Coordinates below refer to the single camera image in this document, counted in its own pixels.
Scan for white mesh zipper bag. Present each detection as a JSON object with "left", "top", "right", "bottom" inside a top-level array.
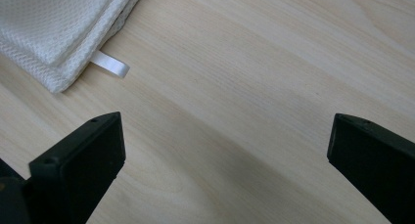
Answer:
[{"left": 0, "top": 0, "right": 149, "bottom": 95}]

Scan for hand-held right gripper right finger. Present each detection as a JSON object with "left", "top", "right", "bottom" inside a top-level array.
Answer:
[{"left": 326, "top": 112, "right": 415, "bottom": 224}]

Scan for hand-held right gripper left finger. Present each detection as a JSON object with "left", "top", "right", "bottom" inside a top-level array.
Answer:
[{"left": 28, "top": 112, "right": 127, "bottom": 224}]

